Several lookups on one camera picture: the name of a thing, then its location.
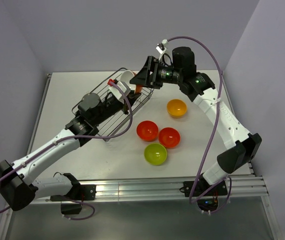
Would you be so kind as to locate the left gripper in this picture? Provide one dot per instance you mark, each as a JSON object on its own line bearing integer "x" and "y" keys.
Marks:
{"x": 132, "y": 97}

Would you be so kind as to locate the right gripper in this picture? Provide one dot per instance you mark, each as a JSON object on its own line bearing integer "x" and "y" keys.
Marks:
{"x": 143, "y": 77}

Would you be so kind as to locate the orange bowl white inside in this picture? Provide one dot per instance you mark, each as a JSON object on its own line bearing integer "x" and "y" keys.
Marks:
{"x": 126, "y": 76}

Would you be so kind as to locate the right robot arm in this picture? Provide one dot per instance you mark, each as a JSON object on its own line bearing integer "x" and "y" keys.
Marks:
{"x": 241, "y": 145}

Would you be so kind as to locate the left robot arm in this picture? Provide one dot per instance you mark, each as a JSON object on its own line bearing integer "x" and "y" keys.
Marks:
{"x": 19, "y": 182}

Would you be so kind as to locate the red-orange bowl left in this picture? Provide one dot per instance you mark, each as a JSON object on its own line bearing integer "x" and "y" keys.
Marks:
{"x": 147, "y": 130}

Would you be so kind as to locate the red-orange bowl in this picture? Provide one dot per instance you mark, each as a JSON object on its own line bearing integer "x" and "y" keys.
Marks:
{"x": 147, "y": 130}
{"x": 169, "y": 137}

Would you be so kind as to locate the yellow-orange bowl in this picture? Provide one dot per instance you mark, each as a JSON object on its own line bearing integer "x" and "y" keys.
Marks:
{"x": 176, "y": 108}

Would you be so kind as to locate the red-orange bowl right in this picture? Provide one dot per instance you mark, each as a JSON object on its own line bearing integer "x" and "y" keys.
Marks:
{"x": 169, "y": 137}

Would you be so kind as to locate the lime green bowl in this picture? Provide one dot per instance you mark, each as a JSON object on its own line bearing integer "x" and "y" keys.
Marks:
{"x": 155, "y": 154}

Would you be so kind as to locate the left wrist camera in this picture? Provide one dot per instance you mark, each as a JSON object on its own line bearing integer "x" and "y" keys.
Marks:
{"x": 119, "y": 89}

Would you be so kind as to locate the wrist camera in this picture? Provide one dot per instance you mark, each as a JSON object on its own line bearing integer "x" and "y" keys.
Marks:
{"x": 119, "y": 89}
{"x": 162, "y": 48}

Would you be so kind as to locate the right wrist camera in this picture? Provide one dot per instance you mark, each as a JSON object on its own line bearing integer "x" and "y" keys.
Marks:
{"x": 162, "y": 48}

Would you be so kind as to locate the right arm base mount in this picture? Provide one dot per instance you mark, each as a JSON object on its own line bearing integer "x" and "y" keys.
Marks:
{"x": 205, "y": 204}

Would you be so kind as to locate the aluminium rail frame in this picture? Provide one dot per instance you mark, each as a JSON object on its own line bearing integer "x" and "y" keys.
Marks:
{"x": 253, "y": 216}

